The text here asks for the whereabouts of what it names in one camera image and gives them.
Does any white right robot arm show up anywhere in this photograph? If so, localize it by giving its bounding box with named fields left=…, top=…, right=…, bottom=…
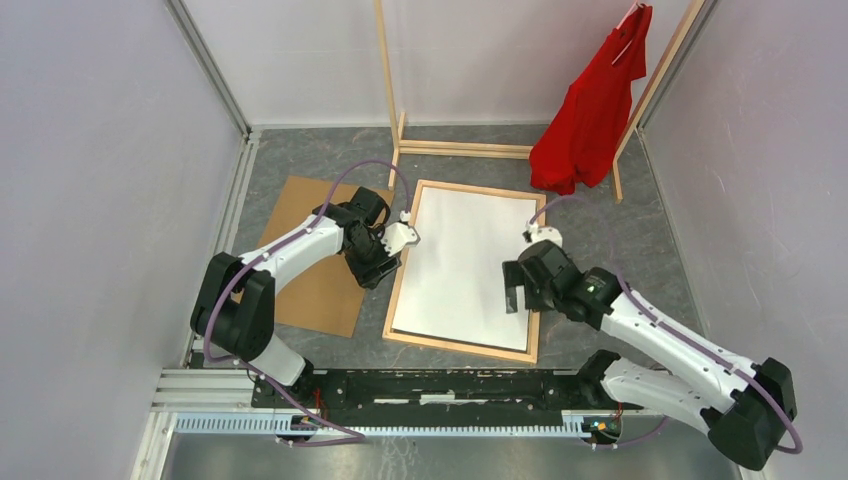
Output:
left=502, top=240, right=804, bottom=471

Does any wooden clothes rack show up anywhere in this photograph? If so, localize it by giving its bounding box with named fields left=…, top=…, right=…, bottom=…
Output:
left=372, top=0, right=708, bottom=204

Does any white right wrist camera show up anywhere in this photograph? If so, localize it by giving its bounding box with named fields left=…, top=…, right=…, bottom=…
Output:
left=522, top=223, right=563, bottom=248

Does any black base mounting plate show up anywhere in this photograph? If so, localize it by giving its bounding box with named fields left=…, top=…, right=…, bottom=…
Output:
left=288, top=369, right=637, bottom=428

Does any red t-shirt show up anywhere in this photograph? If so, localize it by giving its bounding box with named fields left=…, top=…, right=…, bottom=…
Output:
left=529, top=4, right=653, bottom=195

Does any printed photo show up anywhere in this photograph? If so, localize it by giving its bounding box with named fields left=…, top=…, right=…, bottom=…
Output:
left=392, top=186, right=539, bottom=352

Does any white slotted cable duct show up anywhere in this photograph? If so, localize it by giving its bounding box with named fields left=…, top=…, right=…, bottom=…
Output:
left=173, top=413, right=588, bottom=439

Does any pink clothes hanger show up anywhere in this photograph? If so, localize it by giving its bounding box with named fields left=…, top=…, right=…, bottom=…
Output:
left=611, top=1, right=645, bottom=65

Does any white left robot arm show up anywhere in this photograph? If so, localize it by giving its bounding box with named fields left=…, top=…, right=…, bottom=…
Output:
left=189, top=187, right=421, bottom=408

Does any brown backing board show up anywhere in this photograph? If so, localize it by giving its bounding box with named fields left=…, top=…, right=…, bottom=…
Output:
left=231, top=175, right=395, bottom=339

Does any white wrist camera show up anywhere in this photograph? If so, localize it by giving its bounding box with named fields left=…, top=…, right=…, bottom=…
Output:
left=381, top=211, right=421, bottom=257
left=522, top=223, right=563, bottom=248

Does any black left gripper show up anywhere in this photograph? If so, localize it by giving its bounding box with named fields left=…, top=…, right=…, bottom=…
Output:
left=344, top=226, right=402, bottom=291

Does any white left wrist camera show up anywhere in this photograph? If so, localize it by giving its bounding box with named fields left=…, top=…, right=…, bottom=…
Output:
left=381, top=211, right=421, bottom=257

